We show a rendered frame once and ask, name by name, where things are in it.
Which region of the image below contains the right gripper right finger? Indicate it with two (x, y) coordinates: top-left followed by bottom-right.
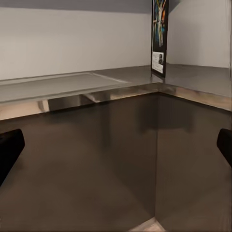
(217, 128), (232, 167)

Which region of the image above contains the poster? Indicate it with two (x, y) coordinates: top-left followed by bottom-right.
(151, 0), (169, 78)

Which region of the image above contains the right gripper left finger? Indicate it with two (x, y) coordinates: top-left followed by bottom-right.
(0, 129), (25, 187)

